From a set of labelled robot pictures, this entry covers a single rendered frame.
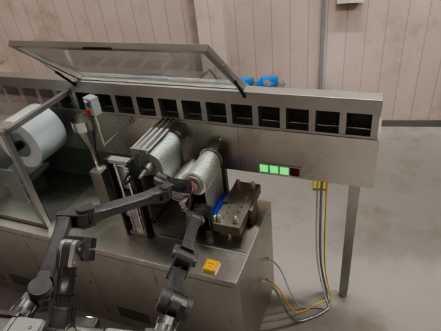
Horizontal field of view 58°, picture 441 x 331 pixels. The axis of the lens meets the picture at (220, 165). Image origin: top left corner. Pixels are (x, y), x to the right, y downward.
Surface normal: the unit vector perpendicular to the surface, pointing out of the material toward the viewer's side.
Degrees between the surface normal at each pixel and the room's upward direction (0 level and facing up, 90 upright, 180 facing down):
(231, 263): 0
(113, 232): 0
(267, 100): 90
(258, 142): 90
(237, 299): 90
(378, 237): 0
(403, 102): 90
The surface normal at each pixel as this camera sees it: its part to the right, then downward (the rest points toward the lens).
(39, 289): 0.12, -0.80
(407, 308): -0.11, -0.82
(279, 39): -0.19, 0.57
